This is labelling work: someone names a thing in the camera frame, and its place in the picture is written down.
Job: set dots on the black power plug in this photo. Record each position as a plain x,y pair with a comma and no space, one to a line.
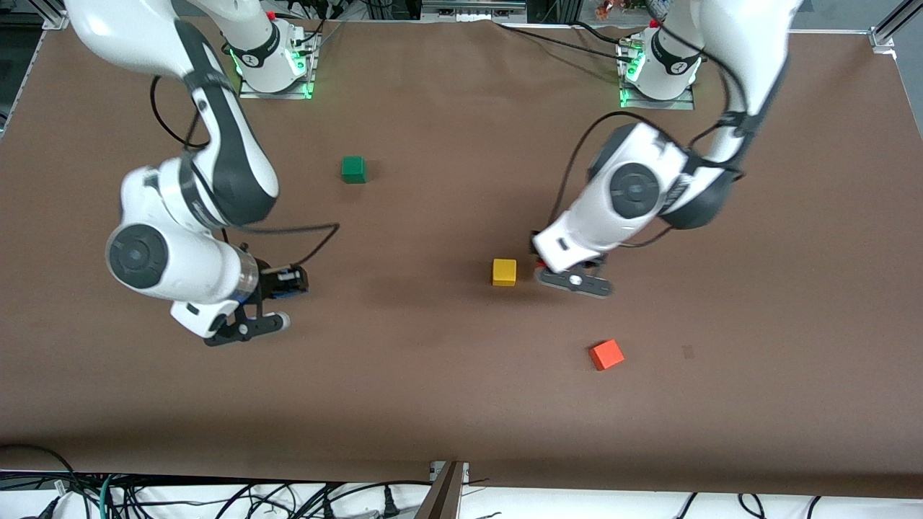
390,504

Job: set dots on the yellow wooden block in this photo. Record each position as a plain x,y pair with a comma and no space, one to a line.
504,272

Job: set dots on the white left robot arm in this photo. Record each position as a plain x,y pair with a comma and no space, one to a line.
634,191

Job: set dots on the aluminium corner profile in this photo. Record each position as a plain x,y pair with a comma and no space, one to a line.
890,25
52,16

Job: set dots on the white metal bracket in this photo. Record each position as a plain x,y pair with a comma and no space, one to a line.
466,472

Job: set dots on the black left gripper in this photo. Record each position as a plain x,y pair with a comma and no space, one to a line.
531,246

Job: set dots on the orange wooden block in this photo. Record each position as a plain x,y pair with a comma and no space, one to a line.
606,355

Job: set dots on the green wooden block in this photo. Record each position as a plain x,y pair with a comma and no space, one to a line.
352,169

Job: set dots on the aluminium bar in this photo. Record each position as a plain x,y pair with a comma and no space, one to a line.
443,497

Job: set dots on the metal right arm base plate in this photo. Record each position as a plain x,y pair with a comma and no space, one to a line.
308,79

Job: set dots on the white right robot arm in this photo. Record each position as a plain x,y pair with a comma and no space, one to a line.
166,263

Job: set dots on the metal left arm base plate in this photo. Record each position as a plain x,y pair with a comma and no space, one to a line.
689,103

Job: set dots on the aluminium frame rail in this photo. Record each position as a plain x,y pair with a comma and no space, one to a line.
472,9

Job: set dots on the brown table cover sheet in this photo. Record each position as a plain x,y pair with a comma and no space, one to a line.
461,404

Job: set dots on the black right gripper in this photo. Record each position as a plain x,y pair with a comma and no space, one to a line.
270,283

